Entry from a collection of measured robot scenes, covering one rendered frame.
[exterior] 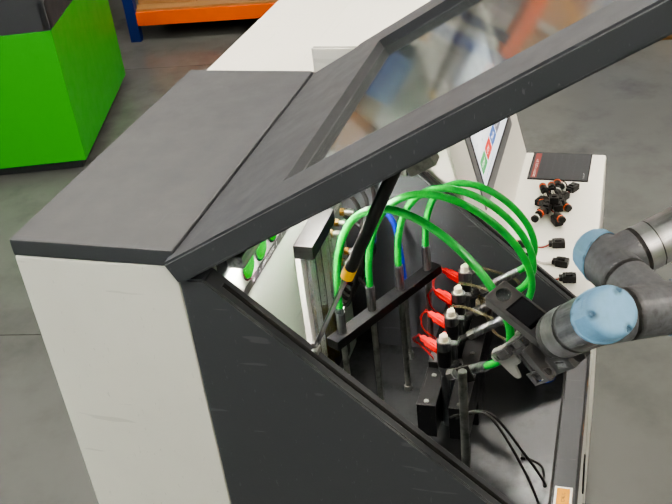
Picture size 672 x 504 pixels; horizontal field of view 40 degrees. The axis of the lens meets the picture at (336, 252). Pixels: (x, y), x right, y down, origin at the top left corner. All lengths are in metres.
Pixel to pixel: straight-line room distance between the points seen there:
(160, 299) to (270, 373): 0.20
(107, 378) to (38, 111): 3.75
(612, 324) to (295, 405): 0.51
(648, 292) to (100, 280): 0.81
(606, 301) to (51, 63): 4.17
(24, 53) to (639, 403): 3.47
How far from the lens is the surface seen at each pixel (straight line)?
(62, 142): 5.31
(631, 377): 3.43
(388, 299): 1.89
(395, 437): 1.46
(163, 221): 1.45
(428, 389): 1.85
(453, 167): 1.97
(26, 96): 5.24
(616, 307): 1.28
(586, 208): 2.43
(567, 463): 1.75
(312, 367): 1.41
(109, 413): 1.66
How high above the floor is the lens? 2.19
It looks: 32 degrees down
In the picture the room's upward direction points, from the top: 7 degrees counter-clockwise
